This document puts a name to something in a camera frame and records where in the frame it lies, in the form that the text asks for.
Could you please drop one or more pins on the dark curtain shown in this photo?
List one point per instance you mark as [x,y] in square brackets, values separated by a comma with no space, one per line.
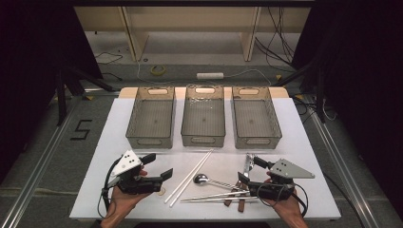
[31,63]
[364,79]

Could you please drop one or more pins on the metal chopstick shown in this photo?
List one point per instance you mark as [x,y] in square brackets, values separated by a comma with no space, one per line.
[215,195]
[218,199]

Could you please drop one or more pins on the person's left hand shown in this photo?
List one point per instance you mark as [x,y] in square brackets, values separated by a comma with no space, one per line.
[120,205]

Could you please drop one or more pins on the yellow tape roll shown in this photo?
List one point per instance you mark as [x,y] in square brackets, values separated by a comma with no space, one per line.
[152,70]

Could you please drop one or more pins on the smoky clear plastic bin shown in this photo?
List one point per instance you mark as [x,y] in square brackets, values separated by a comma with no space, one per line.
[152,118]
[198,123]
[258,123]

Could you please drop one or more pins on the black metal stand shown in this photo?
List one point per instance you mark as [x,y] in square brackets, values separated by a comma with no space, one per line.
[61,101]
[320,104]

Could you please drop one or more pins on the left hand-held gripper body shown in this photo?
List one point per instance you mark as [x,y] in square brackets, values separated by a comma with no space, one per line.
[128,163]

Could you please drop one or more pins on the person's right hand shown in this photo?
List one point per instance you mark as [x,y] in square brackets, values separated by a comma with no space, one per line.
[293,213]

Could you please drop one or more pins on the beige wooden shelf unit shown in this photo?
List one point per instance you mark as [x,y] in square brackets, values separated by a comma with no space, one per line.
[190,19]

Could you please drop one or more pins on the white chopstick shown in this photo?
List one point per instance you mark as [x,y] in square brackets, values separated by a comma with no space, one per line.
[193,176]
[188,174]

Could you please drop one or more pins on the white power strip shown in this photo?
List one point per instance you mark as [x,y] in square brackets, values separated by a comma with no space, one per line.
[210,76]

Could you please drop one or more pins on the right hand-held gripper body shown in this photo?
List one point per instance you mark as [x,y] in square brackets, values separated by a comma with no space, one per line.
[290,169]

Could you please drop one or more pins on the aluminium floor rail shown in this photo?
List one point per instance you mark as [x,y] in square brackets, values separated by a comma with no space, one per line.
[345,177]
[34,177]

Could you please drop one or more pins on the steel spoon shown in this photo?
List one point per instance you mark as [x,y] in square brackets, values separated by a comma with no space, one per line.
[200,179]

